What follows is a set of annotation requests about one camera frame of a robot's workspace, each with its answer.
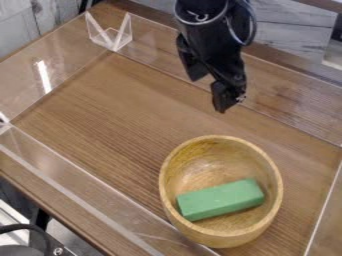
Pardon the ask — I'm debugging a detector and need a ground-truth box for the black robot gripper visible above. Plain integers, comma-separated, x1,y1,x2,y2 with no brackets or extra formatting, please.
173,0,256,113

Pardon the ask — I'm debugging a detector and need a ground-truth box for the brown wooden bowl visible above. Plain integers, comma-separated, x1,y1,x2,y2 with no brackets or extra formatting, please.
159,135,283,248

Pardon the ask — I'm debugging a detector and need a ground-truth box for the green rectangular block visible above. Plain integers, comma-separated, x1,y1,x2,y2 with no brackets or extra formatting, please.
176,179,264,222

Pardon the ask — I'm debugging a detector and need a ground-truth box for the black metal table leg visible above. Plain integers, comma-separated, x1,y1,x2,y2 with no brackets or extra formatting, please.
29,208,50,248

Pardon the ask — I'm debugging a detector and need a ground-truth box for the clear acrylic corner bracket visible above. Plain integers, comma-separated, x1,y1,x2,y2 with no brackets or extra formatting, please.
84,12,132,52

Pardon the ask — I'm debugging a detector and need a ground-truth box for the clear acrylic front wall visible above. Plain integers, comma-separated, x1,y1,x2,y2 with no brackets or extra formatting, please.
0,124,219,256

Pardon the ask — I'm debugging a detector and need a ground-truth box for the black cable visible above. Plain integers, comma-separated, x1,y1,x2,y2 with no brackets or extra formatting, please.
0,223,52,256

